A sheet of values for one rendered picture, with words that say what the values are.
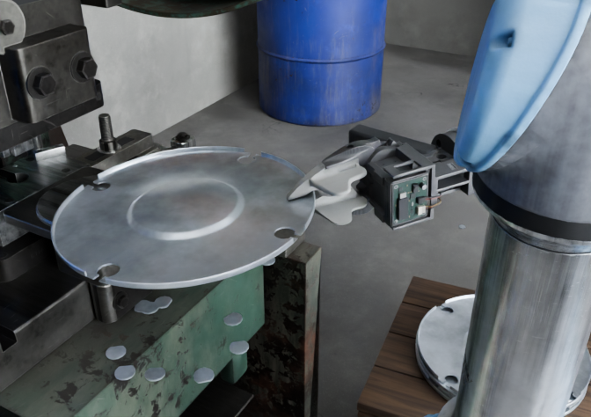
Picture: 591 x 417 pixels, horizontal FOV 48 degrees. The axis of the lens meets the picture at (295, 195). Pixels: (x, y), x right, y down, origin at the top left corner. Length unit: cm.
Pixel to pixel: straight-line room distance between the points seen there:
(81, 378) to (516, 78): 57
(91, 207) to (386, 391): 60
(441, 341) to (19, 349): 72
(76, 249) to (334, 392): 102
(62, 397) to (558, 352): 50
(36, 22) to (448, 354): 83
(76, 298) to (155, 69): 213
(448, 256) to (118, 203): 148
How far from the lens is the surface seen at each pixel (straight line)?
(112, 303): 82
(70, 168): 91
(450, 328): 125
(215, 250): 67
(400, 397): 115
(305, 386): 112
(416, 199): 74
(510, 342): 51
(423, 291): 137
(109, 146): 100
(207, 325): 89
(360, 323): 182
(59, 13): 80
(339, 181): 73
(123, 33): 271
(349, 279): 197
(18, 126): 79
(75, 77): 78
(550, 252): 45
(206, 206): 74
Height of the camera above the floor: 117
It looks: 29 degrees down
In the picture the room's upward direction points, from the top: straight up
